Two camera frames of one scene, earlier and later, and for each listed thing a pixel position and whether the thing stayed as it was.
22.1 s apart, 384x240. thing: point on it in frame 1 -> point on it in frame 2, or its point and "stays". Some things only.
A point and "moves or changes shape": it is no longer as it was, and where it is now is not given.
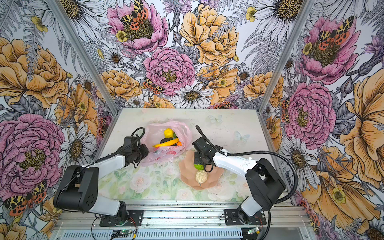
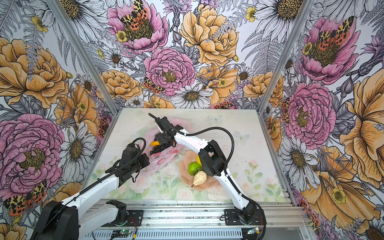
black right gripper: [196, 158] -> [160, 138]
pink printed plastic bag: [154, 134] moves or changes shape
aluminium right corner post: [305, 8] stays
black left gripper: [143, 147] -> [145, 160]
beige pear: [201, 176] moves or changes shape
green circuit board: [121, 233] stays
